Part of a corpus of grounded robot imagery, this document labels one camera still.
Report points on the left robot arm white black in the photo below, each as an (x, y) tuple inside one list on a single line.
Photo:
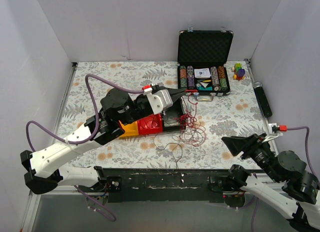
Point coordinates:
[(47, 169)]

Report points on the red plastic bin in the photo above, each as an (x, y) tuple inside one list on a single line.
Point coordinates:
[(153, 124)]

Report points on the yellow plastic bin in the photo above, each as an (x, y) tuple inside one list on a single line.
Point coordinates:
[(130, 130)]

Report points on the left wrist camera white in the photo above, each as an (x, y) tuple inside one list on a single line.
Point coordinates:
[(158, 97)]

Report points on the white playing card deck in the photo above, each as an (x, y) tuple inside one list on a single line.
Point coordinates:
[(202, 73)]

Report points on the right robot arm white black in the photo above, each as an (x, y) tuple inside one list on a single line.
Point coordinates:
[(301, 204)]

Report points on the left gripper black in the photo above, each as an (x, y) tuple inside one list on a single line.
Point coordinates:
[(170, 107)]

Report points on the colourful toy block train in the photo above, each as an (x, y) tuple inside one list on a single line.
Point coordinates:
[(238, 72)]

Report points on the black plastic bin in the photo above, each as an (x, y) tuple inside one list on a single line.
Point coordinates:
[(173, 119)]

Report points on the black poker chip case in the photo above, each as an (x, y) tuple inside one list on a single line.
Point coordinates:
[(204, 49)]

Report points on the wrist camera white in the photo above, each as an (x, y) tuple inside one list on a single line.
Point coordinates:
[(275, 131), (158, 97)]

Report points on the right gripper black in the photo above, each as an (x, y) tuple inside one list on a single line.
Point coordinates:
[(247, 147)]

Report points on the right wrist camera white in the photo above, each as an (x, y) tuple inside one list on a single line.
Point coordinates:
[(275, 131)]

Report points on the black cylindrical flashlight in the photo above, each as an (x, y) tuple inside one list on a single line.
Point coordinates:
[(262, 99)]

